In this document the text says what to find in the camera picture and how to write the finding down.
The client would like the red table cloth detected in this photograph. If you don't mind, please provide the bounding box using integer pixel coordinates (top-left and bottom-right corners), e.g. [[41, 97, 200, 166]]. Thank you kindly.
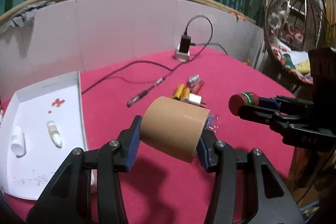
[[4, 45, 297, 224]]

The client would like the round rattan chair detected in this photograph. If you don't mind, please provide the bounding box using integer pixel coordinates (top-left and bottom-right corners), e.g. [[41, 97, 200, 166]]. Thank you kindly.
[[264, 0, 335, 85]]

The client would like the grey rag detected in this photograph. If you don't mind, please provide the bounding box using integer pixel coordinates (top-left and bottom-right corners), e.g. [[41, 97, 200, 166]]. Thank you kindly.
[[1, 0, 56, 31]]

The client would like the black adapter in white dock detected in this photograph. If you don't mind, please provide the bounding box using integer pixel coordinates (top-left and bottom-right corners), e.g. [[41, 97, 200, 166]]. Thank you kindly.
[[174, 34, 191, 63]]

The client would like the yellowish dropper bottle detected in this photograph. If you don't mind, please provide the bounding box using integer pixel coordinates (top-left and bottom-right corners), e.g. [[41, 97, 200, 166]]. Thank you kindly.
[[47, 121, 63, 148]]

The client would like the black cable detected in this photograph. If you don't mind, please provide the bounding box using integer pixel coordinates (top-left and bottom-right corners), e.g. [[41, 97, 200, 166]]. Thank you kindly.
[[80, 15, 228, 96]]

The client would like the red lighter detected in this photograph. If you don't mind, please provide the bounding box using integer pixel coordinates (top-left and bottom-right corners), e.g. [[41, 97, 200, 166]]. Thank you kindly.
[[187, 75, 204, 94]]

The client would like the yellow lighter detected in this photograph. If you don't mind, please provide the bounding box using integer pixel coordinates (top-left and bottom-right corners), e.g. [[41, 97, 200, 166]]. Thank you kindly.
[[180, 87, 190, 102], [172, 84, 185, 100]]

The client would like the black pen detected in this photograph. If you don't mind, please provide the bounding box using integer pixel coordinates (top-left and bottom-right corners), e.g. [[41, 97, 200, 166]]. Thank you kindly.
[[126, 77, 166, 107]]

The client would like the white cardboard tray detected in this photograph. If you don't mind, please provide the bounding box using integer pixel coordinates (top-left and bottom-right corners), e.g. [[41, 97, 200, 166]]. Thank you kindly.
[[1, 72, 88, 200]]

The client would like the white pill bottle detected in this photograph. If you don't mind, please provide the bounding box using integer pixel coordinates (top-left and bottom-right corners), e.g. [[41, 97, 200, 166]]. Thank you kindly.
[[10, 126, 26, 157]]

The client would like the white partition board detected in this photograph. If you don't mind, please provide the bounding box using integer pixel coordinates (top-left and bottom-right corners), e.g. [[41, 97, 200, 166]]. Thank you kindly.
[[1, 0, 264, 100]]

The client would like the blue binder clip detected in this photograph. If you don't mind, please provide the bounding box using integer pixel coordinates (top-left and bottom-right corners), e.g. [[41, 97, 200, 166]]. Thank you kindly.
[[205, 115, 219, 132]]

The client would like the red cap small bottle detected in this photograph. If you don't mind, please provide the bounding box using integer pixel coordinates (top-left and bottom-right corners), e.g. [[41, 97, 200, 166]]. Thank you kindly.
[[228, 92, 259, 116]]

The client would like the brown tape roll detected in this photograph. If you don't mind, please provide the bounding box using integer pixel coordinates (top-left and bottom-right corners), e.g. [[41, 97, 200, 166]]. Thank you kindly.
[[139, 97, 210, 162]]

